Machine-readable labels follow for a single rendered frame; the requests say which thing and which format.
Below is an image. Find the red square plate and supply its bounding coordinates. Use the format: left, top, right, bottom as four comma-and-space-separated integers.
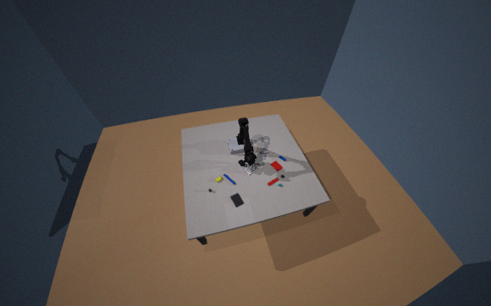
271, 161, 282, 172

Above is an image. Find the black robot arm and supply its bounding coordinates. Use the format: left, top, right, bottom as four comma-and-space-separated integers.
236, 117, 255, 166

